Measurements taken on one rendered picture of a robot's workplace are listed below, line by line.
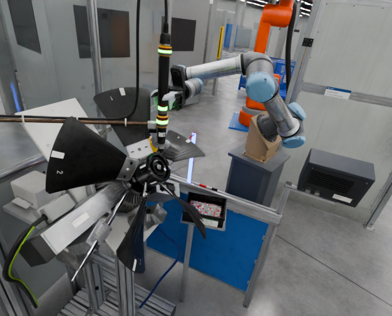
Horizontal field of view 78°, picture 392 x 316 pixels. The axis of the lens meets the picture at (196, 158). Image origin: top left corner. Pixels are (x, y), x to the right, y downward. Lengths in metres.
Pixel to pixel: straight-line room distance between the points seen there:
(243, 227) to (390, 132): 1.74
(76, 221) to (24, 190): 0.53
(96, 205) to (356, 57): 2.31
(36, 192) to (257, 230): 1.15
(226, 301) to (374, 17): 2.43
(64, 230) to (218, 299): 1.40
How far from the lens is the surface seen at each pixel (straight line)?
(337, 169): 1.19
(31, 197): 1.35
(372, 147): 2.81
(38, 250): 0.83
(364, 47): 2.59
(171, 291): 2.01
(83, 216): 0.89
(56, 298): 2.10
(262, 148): 1.51
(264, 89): 1.07
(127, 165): 0.89
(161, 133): 0.95
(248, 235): 1.56
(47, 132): 1.07
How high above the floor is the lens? 1.71
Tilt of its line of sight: 29 degrees down
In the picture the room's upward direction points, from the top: 7 degrees clockwise
